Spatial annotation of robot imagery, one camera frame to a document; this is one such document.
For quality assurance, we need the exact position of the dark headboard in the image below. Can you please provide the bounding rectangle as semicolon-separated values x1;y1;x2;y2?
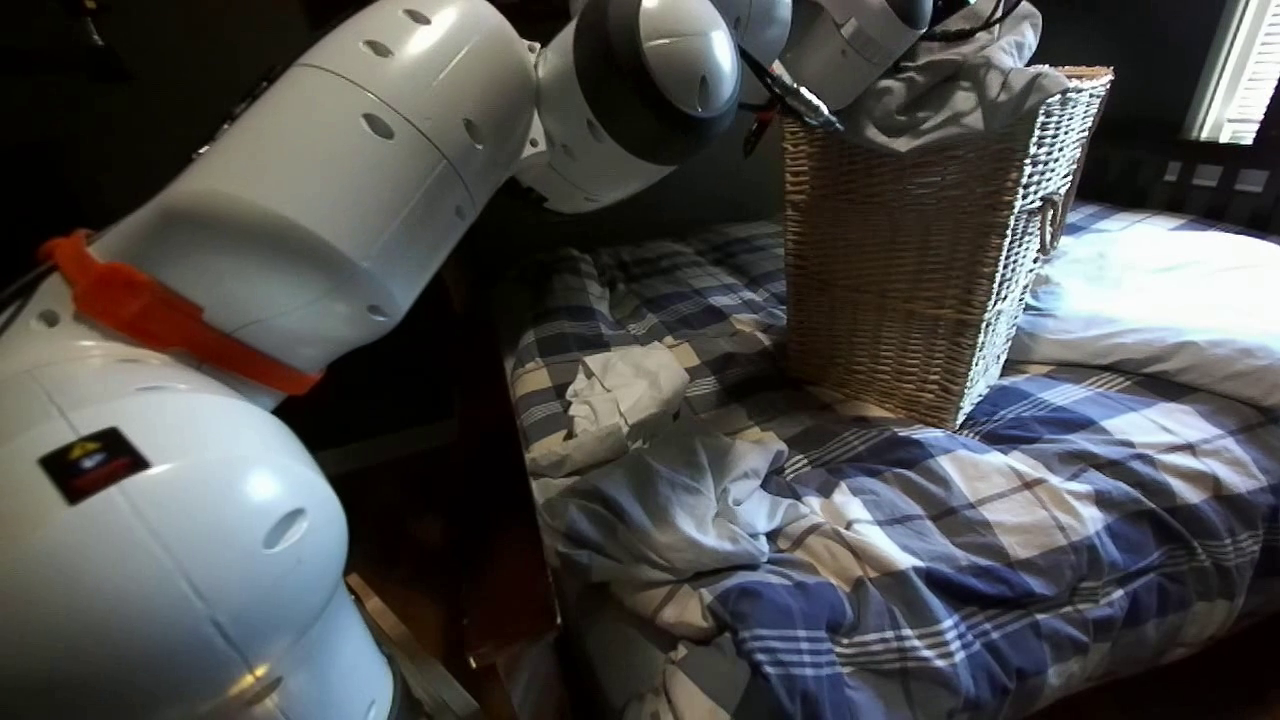
1114;136;1280;239

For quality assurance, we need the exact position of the orange clamp ring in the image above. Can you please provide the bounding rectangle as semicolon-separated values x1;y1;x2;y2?
37;226;329;400

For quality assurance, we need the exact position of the bright window with blinds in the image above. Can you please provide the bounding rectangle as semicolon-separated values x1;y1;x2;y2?
1182;0;1280;153

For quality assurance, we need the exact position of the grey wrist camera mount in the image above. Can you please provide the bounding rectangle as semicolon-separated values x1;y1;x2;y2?
741;44;854;136

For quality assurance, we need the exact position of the grey cloth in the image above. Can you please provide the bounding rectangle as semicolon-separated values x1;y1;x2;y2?
846;3;1073;160

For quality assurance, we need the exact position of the white pillow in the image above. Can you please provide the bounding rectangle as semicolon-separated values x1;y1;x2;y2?
1007;201;1280;415

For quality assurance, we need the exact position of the cream crumpled cloth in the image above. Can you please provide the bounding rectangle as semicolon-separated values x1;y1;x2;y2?
519;338;706;479

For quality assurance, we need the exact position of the blue plaid blanket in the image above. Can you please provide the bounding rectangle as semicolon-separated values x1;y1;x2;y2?
506;198;1280;720

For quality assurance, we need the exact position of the woven wicker laundry basket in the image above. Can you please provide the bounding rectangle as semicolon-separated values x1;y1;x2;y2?
775;62;1120;431

